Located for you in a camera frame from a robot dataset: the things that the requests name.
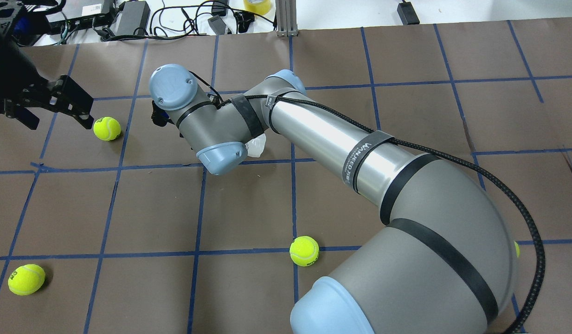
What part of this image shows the tennis ball mid table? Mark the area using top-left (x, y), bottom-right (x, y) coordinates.
top-left (513, 241), bottom-right (521, 258)

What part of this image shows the aluminium frame post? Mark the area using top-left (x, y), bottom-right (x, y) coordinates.
top-left (275, 0), bottom-right (299, 37)

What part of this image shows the tennis ball beside left arm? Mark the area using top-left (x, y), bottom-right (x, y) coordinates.
top-left (93, 116), bottom-right (121, 141)

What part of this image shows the black power adapter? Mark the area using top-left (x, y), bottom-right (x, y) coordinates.
top-left (397, 0), bottom-right (421, 26)

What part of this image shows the far tennis ball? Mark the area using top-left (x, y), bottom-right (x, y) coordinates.
top-left (7, 264), bottom-right (46, 296)

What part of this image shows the tennis ball near base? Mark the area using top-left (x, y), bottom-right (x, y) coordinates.
top-left (289, 236), bottom-right (320, 267)

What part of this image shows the white blue tennis ball can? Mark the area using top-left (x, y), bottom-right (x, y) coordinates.
top-left (245, 134), bottom-right (267, 158)

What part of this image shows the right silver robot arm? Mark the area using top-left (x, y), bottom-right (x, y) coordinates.
top-left (149, 64), bottom-right (517, 334)

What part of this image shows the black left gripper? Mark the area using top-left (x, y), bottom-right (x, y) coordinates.
top-left (0, 0), bottom-right (95, 130)

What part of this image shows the yellow tape roll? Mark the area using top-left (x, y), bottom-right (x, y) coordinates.
top-left (243, 0), bottom-right (272, 16)

